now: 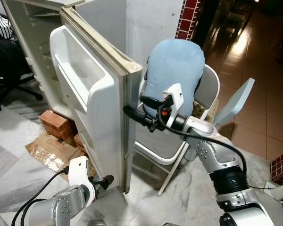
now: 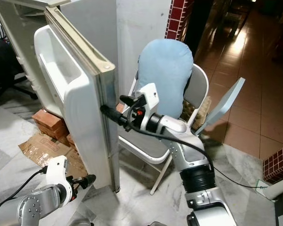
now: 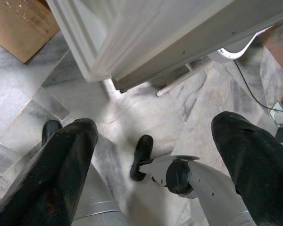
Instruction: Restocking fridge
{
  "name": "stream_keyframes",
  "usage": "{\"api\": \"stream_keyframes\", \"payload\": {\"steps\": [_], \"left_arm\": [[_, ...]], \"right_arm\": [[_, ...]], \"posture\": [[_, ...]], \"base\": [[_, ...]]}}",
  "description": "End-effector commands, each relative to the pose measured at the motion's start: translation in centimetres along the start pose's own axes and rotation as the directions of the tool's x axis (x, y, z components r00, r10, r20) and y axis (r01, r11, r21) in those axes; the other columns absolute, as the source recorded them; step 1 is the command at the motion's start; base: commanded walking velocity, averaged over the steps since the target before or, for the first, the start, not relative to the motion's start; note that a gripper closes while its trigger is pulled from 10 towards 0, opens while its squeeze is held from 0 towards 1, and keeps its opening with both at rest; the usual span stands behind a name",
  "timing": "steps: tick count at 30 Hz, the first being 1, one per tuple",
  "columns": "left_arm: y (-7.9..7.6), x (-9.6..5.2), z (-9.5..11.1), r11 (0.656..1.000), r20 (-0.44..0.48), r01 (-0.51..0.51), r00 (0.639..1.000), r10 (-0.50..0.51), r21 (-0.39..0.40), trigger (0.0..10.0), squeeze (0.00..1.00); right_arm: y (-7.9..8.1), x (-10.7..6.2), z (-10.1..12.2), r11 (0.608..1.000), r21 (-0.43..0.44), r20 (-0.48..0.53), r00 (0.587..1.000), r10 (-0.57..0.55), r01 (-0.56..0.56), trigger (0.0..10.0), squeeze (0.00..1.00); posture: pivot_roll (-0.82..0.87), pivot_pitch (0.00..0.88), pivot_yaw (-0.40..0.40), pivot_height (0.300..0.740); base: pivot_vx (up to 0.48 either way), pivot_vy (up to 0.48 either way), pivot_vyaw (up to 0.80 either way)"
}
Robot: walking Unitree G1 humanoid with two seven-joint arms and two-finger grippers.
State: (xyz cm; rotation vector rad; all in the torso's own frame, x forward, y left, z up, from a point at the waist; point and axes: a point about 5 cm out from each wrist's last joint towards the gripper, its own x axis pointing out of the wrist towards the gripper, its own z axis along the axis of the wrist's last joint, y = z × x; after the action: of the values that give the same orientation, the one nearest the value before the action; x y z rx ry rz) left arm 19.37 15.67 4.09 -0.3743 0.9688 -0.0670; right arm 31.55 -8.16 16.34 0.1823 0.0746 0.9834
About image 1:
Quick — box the fridge door white liner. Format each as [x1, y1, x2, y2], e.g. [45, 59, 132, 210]
[50, 6, 143, 194]

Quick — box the grey fridge cabinet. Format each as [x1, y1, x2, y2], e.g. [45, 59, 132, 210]
[0, 0, 128, 121]

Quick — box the grey metal folding chair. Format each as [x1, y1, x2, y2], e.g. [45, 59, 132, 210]
[132, 64, 221, 196]

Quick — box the light blue cushion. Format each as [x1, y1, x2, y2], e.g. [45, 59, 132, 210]
[142, 39, 206, 116]

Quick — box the red clay brick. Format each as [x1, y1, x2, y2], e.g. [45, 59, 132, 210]
[40, 110, 77, 131]
[75, 133, 89, 152]
[45, 125, 77, 141]

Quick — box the flattened brown cardboard box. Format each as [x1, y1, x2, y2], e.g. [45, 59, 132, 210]
[26, 132, 91, 173]

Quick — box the pale blue flat panel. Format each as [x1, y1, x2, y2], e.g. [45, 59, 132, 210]
[213, 78, 255, 129]

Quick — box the red tiled pillar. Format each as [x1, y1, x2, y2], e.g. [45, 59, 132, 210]
[175, 0, 201, 40]

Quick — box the black office chair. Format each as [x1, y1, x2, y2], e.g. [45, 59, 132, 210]
[0, 35, 44, 113]

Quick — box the black white striped cloth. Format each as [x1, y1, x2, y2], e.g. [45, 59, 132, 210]
[0, 12, 14, 40]

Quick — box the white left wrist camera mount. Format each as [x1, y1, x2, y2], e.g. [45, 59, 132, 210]
[67, 156, 96, 190]

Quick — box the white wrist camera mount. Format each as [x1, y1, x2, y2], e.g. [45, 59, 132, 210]
[161, 83, 184, 118]
[67, 156, 96, 190]

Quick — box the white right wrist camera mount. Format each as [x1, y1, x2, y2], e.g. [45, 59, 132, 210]
[161, 83, 184, 118]

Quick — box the red tiled low wall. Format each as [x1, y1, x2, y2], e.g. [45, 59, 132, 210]
[270, 148, 283, 186]

